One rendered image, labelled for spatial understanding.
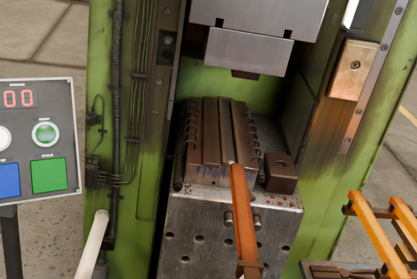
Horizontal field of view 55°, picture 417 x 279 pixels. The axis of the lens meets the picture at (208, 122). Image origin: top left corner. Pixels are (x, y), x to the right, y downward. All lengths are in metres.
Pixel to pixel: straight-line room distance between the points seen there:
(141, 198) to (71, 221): 1.00
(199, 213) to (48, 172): 0.42
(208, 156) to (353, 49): 0.49
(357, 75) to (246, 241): 0.59
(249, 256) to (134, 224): 0.74
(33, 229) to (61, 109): 1.39
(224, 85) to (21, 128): 0.79
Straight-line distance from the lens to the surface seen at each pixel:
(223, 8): 0.93
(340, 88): 1.19
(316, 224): 1.50
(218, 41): 0.95
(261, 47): 0.97
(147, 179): 1.34
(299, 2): 0.95
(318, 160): 1.32
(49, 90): 1.00
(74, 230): 2.29
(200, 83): 1.52
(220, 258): 1.27
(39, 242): 2.25
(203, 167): 1.12
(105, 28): 1.12
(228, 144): 1.22
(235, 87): 1.53
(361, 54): 1.17
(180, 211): 1.14
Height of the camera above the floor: 1.62
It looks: 29 degrees down
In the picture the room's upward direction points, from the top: 11 degrees clockwise
